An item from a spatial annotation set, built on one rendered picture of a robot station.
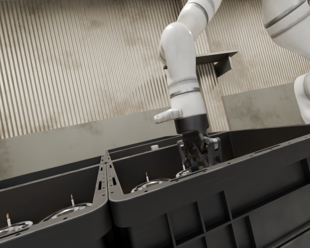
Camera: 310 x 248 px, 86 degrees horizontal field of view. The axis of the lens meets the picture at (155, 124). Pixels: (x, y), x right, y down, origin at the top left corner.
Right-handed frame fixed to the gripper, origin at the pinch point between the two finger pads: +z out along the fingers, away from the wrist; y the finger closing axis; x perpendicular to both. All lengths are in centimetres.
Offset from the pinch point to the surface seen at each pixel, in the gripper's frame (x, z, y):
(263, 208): 4.7, -1.1, -17.9
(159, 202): 17.0, -6.1, -17.5
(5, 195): 40.4, -6.0, 12.6
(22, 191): 37.3, -5.9, 12.4
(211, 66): -180, -96, 177
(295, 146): -2.1, -7.0, -18.8
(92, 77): 3, -108, 219
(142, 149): 1.3, -5.6, 40.0
